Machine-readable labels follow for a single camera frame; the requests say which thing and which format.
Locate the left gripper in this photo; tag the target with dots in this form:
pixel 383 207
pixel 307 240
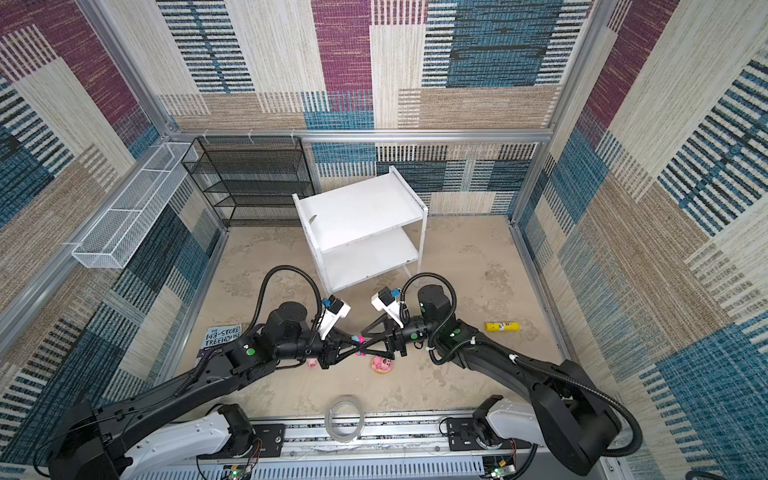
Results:
pixel 331 349

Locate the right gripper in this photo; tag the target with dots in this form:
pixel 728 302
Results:
pixel 393 341

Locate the pink toy truck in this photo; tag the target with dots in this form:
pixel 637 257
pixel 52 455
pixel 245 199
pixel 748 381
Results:
pixel 360 340

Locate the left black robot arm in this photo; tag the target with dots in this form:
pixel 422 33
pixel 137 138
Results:
pixel 142 433

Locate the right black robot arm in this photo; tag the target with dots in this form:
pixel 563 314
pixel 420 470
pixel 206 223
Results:
pixel 578 423

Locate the white two-tier shelf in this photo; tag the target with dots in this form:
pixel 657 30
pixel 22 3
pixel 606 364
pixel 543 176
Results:
pixel 363 230

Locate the pink bear donut toy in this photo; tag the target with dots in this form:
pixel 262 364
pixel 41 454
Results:
pixel 381 365

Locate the clear tape roll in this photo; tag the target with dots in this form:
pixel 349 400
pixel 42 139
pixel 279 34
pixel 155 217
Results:
pixel 344 419

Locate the treehouse book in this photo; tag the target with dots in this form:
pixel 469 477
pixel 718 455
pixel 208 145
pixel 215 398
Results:
pixel 218 335

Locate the yellow tube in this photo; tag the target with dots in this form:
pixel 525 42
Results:
pixel 501 326

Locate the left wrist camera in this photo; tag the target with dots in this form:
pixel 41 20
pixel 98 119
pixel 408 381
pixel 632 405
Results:
pixel 334 309

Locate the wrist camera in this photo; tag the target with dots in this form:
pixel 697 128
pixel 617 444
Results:
pixel 388 301
pixel 334 309

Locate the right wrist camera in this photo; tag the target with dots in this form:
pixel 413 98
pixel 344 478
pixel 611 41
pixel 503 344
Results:
pixel 388 301

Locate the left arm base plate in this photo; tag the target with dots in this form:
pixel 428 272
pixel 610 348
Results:
pixel 263 441

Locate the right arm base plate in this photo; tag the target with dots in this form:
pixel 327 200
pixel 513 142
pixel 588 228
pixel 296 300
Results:
pixel 465 434

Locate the black wire rack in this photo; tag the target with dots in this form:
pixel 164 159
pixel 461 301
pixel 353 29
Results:
pixel 251 180

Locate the white wire basket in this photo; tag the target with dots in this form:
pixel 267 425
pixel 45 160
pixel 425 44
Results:
pixel 118 233

